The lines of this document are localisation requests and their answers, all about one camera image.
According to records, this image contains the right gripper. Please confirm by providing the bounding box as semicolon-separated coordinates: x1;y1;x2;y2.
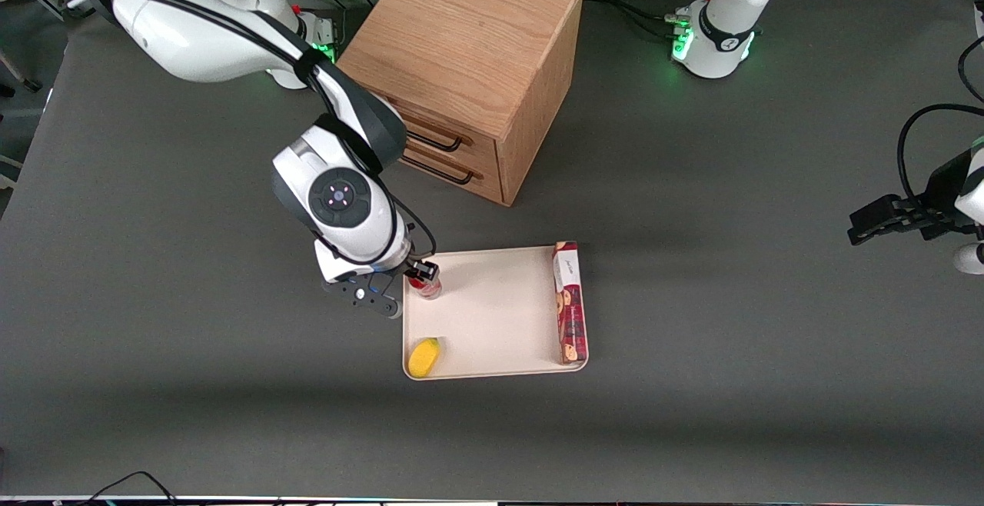
314;238;441;287

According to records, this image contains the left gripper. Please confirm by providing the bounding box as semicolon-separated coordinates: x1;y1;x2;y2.
847;148;979;247

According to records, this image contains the cream plastic tray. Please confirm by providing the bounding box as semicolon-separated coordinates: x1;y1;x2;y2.
402;245;590;381

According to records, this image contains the yellow lemon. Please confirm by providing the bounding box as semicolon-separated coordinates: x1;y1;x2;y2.
407;338;442;379

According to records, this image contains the wooden drawer front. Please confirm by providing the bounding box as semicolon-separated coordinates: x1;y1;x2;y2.
384;91;503;178
396;141;506;207

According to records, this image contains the red cookie box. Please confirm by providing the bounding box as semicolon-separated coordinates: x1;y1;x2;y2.
552;241;589;365

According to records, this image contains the wooden drawer cabinet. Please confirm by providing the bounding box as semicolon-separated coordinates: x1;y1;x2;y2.
336;0;584;208

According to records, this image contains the black looped gripper cable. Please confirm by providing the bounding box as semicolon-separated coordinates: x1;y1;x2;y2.
898;103;984;211

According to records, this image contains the black drawer handle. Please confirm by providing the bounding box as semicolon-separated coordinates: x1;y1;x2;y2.
404;128;473;154
400;145;483;186

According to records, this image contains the black hanging cable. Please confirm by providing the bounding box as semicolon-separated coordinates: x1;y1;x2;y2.
957;32;984;105

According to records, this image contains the black left arm base cable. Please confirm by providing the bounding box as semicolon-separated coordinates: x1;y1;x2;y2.
582;0;694;39

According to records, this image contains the black cable at table edge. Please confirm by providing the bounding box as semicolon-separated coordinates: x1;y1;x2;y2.
77;471;179;506

